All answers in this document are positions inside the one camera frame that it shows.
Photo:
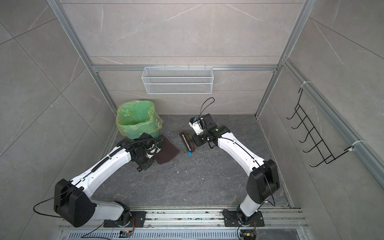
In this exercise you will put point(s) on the dark brown dustpan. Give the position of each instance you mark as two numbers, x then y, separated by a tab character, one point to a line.
168	150

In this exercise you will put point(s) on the black wire hook rack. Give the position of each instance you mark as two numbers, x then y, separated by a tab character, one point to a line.
314	136

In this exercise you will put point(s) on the brown cartoon face brush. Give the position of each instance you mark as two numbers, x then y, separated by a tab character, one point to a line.
188	141

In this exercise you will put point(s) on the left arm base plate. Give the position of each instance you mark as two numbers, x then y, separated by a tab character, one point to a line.
128	219

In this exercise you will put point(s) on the white wire mesh basket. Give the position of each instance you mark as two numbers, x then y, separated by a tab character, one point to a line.
178	80

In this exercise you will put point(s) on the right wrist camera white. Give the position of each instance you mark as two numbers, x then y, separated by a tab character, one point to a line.
196	125

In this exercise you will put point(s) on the yellow-green bin liner bag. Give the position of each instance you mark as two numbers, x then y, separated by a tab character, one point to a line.
136	118

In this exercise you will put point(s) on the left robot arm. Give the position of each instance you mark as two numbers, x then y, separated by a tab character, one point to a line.
73	199

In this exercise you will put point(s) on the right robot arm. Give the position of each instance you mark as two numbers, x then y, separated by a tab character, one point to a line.
263	178

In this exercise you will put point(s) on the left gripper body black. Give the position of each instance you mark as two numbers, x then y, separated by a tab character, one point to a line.
145	161

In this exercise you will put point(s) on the aluminium rail front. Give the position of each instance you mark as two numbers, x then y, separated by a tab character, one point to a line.
218	217

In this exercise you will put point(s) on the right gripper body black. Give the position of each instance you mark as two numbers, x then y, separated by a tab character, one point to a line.
201	138

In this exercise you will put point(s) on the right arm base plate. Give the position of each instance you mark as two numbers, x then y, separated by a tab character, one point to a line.
237	219

